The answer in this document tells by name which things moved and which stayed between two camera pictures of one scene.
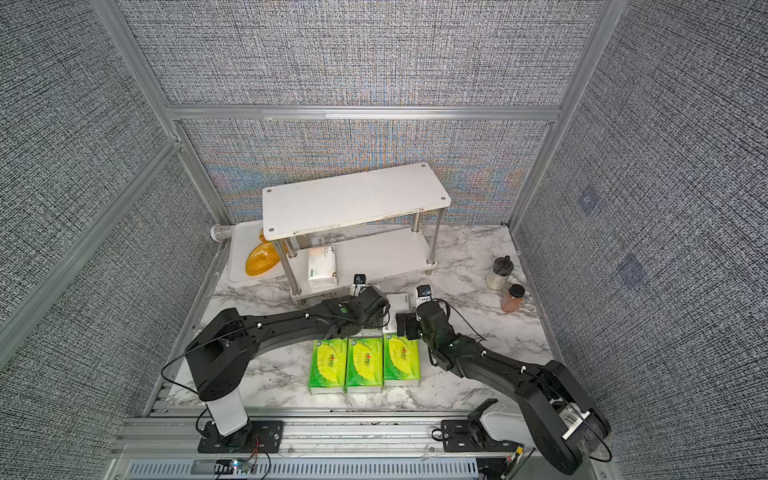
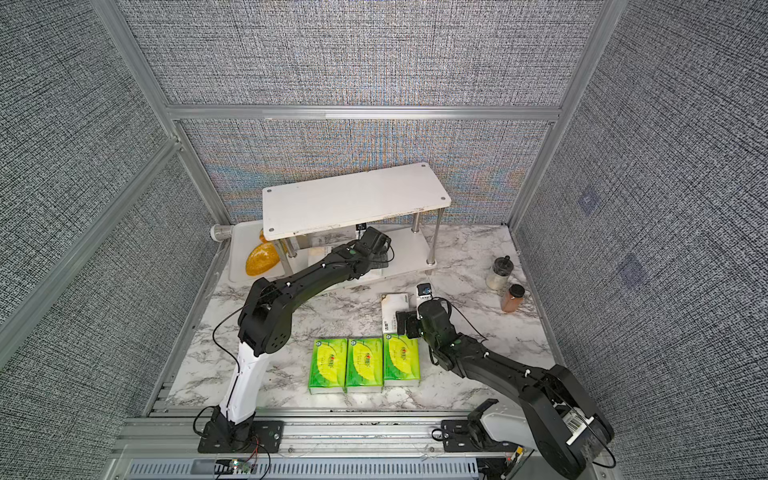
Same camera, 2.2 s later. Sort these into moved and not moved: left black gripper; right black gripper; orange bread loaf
Moved: left black gripper
Not moved: right black gripper; orange bread loaf
